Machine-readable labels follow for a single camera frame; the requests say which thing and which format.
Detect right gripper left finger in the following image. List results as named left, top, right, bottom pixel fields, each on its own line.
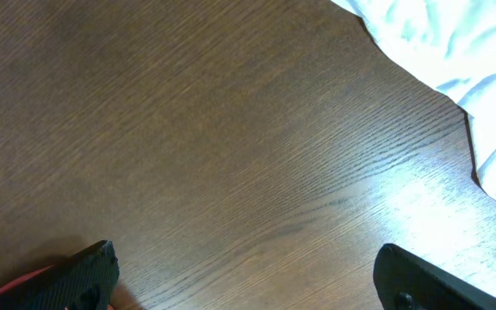
left=0, top=239, right=121, bottom=310

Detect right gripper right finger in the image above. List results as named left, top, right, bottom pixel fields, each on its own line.
left=373, top=244, right=496, bottom=310

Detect white t-shirt green logo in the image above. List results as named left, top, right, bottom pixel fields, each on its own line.
left=333, top=0, right=496, bottom=201

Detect red orange t-shirt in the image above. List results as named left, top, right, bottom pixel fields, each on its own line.
left=0, top=264, right=115, bottom=310

